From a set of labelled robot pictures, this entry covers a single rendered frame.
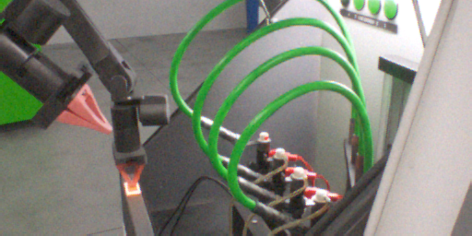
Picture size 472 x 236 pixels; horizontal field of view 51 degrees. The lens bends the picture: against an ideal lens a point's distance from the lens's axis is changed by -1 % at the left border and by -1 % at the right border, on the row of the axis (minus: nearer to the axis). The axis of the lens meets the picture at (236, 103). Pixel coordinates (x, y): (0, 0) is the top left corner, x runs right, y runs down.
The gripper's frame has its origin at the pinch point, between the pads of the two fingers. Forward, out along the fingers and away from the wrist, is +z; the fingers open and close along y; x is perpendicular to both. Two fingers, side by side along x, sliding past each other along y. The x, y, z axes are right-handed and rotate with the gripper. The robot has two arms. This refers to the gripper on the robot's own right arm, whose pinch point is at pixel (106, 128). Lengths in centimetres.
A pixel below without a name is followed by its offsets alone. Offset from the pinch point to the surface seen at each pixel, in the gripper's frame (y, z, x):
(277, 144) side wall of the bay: 4, 44, 53
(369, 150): 24.8, 31.2, -2.9
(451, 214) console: 28.0, 29.7, -26.5
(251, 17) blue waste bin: -11, 124, 633
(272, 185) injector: 6.8, 30.7, 10.1
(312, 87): 26.0, 16.3, -5.5
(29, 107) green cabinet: -163, -16, 313
